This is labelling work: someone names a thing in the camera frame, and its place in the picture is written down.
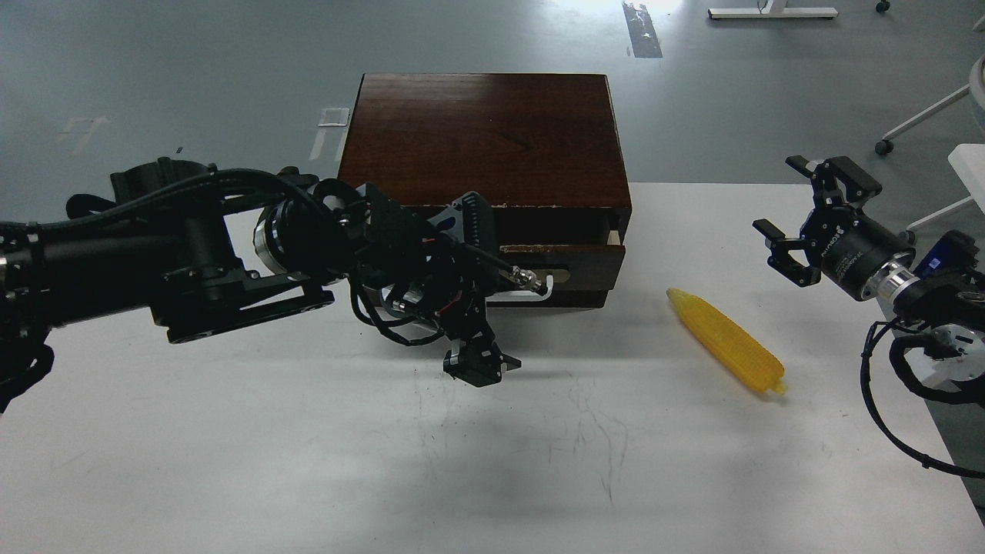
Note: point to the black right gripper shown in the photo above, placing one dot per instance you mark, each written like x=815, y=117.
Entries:
x=839, y=240

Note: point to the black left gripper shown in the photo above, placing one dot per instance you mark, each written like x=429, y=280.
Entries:
x=417, y=279

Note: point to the white drawer handle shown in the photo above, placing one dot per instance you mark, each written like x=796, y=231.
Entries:
x=548, y=283

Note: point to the dark wooden top drawer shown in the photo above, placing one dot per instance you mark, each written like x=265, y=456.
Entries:
x=586, y=244

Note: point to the yellow toy corn cob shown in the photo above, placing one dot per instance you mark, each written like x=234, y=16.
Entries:
x=740, y=353

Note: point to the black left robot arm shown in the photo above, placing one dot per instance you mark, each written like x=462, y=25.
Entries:
x=211, y=251

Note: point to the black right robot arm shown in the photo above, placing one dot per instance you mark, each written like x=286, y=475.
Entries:
x=937, y=303

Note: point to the dark wooden drawer cabinet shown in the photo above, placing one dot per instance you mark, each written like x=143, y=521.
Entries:
x=518, y=139

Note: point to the white rolling chair base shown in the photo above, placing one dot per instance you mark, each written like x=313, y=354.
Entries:
x=973, y=90

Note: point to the white desk leg base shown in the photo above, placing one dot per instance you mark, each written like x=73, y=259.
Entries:
x=773, y=10

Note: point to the grey floor tape strip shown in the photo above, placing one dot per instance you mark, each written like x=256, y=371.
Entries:
x=643, y=40

